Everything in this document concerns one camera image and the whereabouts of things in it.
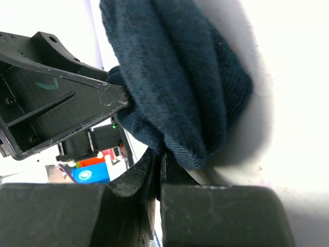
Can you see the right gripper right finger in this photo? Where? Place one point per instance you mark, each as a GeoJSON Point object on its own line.
{"type": "Point", "coordinates": [169, 172]}

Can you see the navy blue sock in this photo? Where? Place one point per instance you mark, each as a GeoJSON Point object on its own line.
{"type": "Point", "coordinates": [185, 85]}

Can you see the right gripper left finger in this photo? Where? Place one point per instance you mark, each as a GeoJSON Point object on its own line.
{"type": "Point", "coordinates": [135, 196]}

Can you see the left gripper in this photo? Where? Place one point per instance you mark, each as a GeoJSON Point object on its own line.
{"type": "Point", "coordinates": [43, 105]}

